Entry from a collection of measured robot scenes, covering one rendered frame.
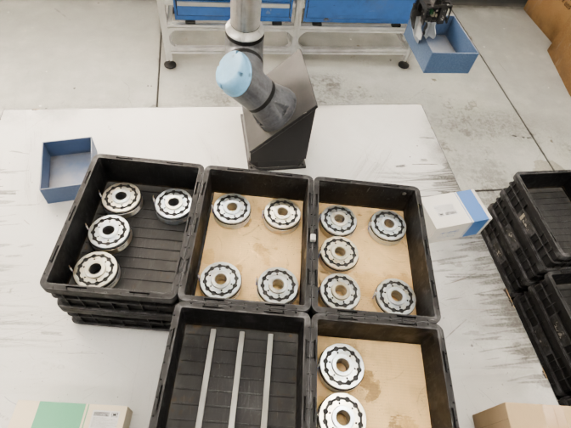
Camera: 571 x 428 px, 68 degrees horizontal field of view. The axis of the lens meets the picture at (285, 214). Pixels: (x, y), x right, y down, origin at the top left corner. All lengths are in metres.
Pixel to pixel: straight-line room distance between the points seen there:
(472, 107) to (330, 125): 1.71
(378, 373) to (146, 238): 0.68
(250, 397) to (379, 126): 1.13
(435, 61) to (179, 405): 1.13
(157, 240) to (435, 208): 0.84
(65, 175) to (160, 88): 1.49
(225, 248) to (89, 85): 2.07
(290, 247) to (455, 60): 0.73
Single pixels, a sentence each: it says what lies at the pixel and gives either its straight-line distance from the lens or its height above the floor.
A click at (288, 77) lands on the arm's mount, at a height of 0.94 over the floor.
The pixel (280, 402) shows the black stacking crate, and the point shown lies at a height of 0.83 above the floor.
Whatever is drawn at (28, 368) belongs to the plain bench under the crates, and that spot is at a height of 0.70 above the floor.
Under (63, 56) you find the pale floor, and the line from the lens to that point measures 3.31.
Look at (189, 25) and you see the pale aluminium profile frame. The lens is 2.91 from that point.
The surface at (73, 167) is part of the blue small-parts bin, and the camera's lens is 1.56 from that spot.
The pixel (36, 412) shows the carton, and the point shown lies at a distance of 1.16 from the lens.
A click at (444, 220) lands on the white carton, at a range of 1.39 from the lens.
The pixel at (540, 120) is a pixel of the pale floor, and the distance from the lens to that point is 3.43.
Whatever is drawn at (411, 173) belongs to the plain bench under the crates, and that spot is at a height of 0.70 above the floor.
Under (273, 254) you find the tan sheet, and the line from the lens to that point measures 1.14.
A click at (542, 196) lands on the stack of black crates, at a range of 2.12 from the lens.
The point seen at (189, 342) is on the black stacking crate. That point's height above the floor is 0.83.
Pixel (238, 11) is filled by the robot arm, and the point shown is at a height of 1.18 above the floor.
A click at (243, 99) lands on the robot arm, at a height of 0.99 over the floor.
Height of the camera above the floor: 1.82
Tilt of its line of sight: 55 degrees down
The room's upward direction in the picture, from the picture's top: 9 degrees clockwise
